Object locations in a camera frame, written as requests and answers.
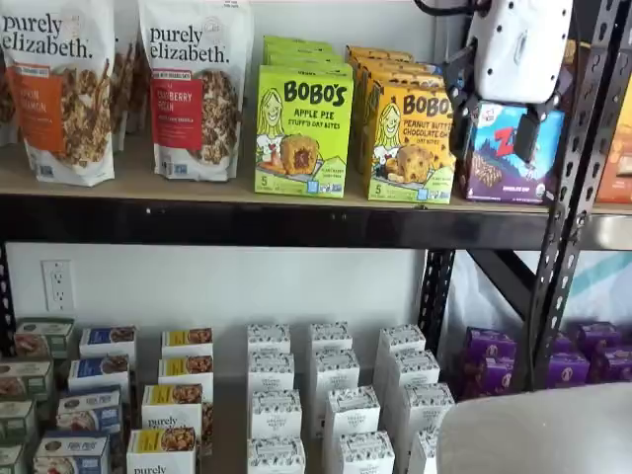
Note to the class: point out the granola bag with orange label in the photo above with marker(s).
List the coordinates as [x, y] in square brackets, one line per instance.
[59, 99]

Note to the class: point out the white purely elizabeth granola bag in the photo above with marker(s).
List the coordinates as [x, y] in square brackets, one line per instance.
[6, 108]
[126, 84]

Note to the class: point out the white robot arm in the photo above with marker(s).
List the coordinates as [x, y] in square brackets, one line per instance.
[533, 439]

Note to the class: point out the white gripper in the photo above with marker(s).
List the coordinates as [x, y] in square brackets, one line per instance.
[518, 49]

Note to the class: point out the white box with yellow label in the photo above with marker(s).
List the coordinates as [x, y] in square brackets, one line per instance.
[185, 368]
[163, 451]
[187, 338]
[173, 405]

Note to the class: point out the green oatmeal box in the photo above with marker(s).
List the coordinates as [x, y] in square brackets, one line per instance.
[44, 336]
[17, 419]
[27, 377]
[11, 459]

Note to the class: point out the granola bag with red label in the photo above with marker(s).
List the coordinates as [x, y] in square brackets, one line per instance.
[197, 99]

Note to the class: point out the purple snack box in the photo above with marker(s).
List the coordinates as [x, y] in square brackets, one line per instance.
[489, 343]
[562, 341]
[486, 377]
[597, 336]
[568, 370]
[612, 363]

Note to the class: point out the green Bobo's apple pie box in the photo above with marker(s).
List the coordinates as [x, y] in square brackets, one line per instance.
[303, 133]
[301, 59]
[293, 40]
[296, 49]

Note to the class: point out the white plastic sheet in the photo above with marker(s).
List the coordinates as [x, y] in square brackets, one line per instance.
[484, 296]

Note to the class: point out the orange Bobo's oat bites box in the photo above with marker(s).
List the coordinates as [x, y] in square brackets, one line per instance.
[375, 52]
[410, 148]
[395, 76]
[385, 64]

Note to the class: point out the white wall outlet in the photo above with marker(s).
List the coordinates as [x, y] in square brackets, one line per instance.
[56, 285]

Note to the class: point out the blue Zbar snack box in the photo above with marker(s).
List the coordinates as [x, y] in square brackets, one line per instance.
[432, 69]
[498, 163]

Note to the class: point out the white organic pantry box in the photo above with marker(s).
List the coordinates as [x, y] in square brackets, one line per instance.
[401, 338]
[276, 415]
[337, 370]
[416, 368]
[366, 454]
[271, 370]
[351, 412]
[423, 454]
[331, 336]
[269, 336]
[276, 456]
[427, 407]

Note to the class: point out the black metal shelving unit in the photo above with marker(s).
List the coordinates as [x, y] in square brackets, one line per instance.
[247, 222]
[607, 232]

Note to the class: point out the blue oatmeal box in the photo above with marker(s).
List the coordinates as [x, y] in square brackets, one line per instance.
[71, 454]
[99, 370]
[108, 340]
[89, 410]

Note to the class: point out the large orange snack box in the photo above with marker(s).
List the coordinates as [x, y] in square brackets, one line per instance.
[617, 148]

